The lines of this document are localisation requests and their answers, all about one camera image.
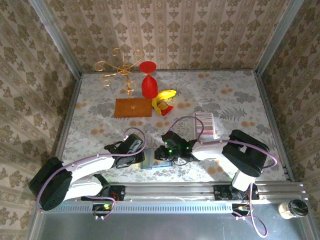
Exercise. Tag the striped white box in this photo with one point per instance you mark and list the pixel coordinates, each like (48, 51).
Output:
(205, 125)

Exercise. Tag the glass jar, black lid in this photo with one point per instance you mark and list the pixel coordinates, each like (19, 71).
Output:
(293, 208)

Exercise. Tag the aluminium side rail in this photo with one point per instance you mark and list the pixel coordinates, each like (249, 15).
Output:
(267, 105)
(72, 105)

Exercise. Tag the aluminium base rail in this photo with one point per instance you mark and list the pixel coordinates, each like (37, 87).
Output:
(175, 192)

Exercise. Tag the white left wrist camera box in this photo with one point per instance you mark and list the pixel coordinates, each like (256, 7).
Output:
(127, 137)

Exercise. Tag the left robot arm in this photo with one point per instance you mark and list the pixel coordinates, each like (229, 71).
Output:
(85, 162)

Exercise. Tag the blue card holder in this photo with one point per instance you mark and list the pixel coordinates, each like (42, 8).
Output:
(149, 160)

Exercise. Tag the yellow toy banana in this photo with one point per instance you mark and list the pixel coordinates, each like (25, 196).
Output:
(165, 95)

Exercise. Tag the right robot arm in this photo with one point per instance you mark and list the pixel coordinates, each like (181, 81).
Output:
(212, 150)

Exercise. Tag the red toy fruit piece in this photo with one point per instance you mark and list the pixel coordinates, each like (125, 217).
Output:
(168, 110)

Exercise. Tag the aluminium frame post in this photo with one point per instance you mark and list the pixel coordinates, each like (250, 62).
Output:
(275, 42)
(57, 42)

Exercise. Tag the clear plastic card box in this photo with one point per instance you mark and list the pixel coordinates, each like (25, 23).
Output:
(216, 135)

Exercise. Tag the red wine glass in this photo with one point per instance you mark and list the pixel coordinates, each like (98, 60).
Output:
(149, 87)

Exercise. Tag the floral tablecloth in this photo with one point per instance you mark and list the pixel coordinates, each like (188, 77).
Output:
(225, 82)

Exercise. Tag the black controller box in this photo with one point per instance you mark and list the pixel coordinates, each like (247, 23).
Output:
(101, 209)

